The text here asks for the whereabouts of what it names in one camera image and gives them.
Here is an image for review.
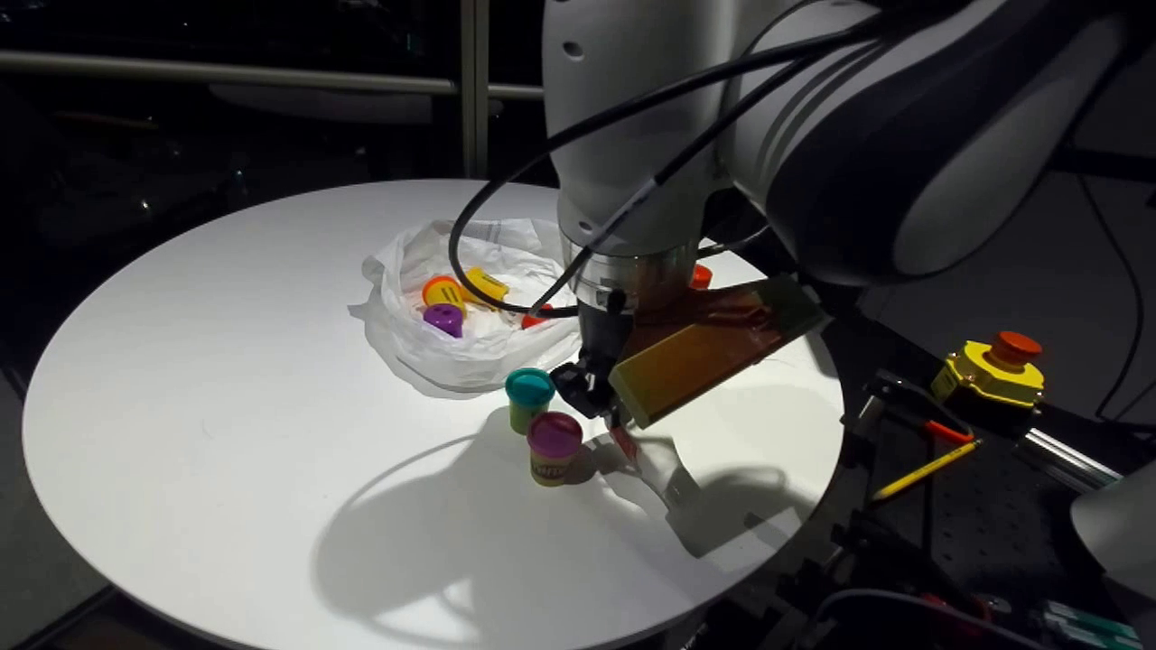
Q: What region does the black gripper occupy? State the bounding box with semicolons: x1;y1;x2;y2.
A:
546;287;647;471

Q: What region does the white bottle red label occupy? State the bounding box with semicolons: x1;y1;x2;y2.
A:
607;428;702;501

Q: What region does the magenta lid dough tub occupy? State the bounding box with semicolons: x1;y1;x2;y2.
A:
525;407;598;487

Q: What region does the teal lid dough tub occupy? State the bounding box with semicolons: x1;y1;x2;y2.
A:
504;364;560;438

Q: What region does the white plastic bag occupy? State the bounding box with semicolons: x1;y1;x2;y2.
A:
345;215;584;399

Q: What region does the purple lid dough tub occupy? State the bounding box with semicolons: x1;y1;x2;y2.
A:
424;300;470;340

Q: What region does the yellow pencil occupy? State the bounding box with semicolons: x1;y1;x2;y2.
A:
871;438;985;506

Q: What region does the yellow emergency stop button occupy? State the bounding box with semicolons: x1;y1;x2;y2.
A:
934;328;1052;415

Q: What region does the aluminium profile bar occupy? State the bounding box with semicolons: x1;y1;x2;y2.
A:
1015;428;1129;487

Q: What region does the white rounded base cover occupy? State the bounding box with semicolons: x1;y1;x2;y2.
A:
1067;464;1156;602

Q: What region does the wrist-mounted camera bar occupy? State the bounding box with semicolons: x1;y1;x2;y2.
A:
604;280;830;433

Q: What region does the red-handled tool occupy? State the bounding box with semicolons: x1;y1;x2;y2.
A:
918;411;980;451

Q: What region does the grey floor cable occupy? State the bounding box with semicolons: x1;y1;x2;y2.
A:
818;586;1056;650

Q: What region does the vertical metal window post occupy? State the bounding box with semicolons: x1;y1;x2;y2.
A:
454;0;494;181

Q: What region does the teal-handled tool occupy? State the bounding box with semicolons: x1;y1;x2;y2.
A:
1042;600;1141;650

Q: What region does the thin black hanging cable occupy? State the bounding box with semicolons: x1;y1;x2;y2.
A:
1080;175;1150;422

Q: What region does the horizontal metal window rail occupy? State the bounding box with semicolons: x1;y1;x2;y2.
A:
0;48;551;108

